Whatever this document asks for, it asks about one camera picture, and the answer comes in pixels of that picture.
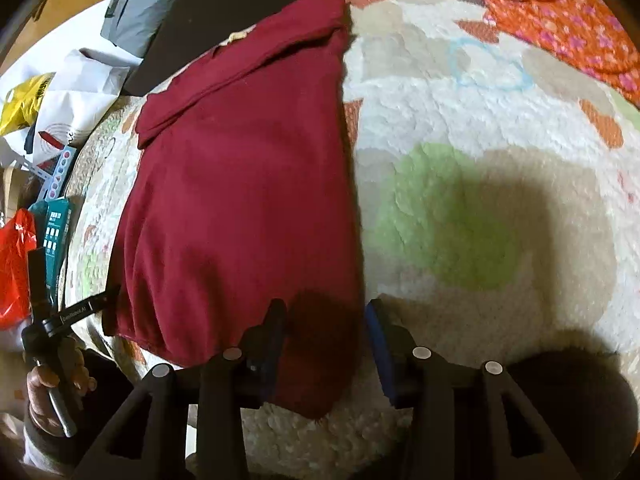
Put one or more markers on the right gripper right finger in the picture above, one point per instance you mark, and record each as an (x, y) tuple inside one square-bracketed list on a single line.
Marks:
[(467, 423)]

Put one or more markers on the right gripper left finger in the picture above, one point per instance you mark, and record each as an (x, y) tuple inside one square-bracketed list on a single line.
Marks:
[(182, 424)]

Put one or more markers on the dark red fleece garment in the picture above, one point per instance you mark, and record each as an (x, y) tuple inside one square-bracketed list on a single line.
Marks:
[(243, 196)]

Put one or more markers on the person left hand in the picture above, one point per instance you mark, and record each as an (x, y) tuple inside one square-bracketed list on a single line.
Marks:
[(46, 404)]

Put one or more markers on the red plastic bag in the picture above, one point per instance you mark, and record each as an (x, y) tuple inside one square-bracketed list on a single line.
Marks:
[(18, 238)]

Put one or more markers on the teal cardboard box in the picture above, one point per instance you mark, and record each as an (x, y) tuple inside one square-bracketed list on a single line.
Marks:
[(52, 219)]

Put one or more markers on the light blue shapes box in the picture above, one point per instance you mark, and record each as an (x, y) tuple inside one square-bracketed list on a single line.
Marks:
[(53, 186)]

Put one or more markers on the yellow plastic bag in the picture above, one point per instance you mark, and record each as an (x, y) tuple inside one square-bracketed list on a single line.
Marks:
[(22, 104)]

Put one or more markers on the patchwork quilted bed cover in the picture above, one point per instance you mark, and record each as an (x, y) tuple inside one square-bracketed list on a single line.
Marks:
[(498, 194)]

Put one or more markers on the white printed paper bag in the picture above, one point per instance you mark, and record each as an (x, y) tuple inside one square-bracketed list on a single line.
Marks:
[(81, 89)]

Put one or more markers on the black cushion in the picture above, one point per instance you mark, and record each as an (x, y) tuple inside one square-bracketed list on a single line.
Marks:
[(191, 28)]

